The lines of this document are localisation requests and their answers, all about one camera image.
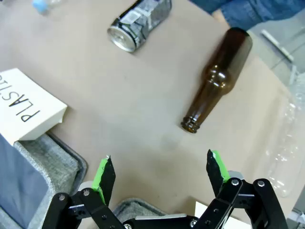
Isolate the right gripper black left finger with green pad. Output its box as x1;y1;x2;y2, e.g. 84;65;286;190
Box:
49;155;124;229

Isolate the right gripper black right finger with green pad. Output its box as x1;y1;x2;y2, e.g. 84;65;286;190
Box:
195;149;289;229

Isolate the large clear plastic bottle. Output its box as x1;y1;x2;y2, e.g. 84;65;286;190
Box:
265;71;305;198

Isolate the brown glass bottle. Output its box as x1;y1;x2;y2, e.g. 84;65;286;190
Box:
180;27;253;135

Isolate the crushed dark Pepsi can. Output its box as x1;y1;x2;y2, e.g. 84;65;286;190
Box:
107;0;173;52

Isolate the blue-capped clear plastic bottle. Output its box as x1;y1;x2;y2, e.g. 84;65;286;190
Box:
30;0;69;15

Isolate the grey fabric basket marked can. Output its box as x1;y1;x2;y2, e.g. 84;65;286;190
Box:
112;197;167;224

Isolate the white folded can label card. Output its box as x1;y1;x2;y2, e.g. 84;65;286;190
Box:
194;201;212;217

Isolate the grey fabric basket marked plastic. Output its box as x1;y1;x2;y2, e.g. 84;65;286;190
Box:
0;132;88;229

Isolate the white folded plastic label card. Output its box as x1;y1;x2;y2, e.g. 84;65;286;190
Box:
0;68;68;146

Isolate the grey metal floor bar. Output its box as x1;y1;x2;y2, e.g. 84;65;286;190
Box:
261;30;295;62

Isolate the person in denim shirt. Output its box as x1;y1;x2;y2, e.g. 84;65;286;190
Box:
190;0;305;31

